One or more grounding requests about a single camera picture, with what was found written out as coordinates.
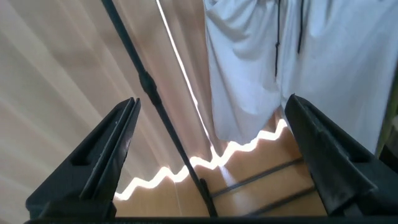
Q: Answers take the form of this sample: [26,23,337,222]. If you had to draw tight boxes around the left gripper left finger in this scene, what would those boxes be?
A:
[25,97,142,218]

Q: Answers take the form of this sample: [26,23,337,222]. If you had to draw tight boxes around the beige curtain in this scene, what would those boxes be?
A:
[0,0,229,218]

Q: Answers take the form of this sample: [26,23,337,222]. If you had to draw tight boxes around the pale grey shorts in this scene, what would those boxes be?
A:
[203,0,398,155]

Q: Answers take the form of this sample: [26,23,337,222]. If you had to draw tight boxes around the black clothes rack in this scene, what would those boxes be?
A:
[101,0,317,218]

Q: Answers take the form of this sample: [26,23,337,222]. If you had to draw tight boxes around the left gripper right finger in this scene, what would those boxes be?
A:
[284,94,398,217]

